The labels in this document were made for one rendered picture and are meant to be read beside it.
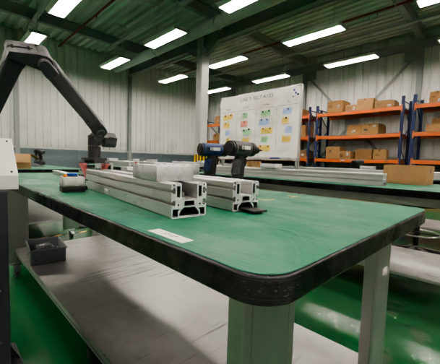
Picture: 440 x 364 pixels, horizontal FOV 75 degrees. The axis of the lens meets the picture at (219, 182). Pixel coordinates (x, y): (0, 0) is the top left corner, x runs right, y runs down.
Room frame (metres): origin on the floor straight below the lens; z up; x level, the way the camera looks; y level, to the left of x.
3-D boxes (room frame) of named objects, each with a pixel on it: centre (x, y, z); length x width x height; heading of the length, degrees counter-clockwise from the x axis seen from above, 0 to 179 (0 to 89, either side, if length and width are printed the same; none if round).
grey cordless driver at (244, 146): (1.15, -0.10, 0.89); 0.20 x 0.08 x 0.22; 134
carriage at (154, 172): (0.82, 0.17, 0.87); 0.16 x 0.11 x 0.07; 38
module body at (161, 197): (1.02, 0.32, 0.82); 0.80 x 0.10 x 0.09; 38
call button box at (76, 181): (1.17, 0.59, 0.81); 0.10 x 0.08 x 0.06; 128
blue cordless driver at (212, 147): (1.35, 0.01, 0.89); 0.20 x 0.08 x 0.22; 117
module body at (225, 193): (1.14, 0.17, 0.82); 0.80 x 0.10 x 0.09; 38
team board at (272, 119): (4.38, -0.53, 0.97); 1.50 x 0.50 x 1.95; 45
